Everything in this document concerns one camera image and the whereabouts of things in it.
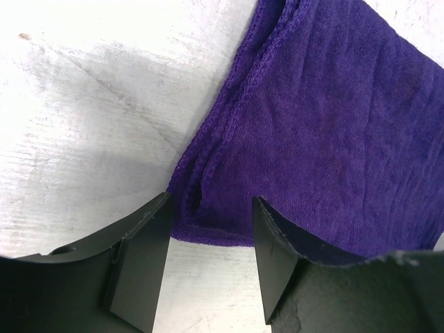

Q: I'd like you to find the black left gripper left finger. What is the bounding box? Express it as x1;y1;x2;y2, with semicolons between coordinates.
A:
1;193;173;332

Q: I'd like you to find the purple towel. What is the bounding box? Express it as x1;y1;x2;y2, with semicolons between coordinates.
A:
168;1;443;257

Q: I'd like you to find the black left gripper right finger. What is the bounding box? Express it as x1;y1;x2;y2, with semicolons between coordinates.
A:
252;197;443;332

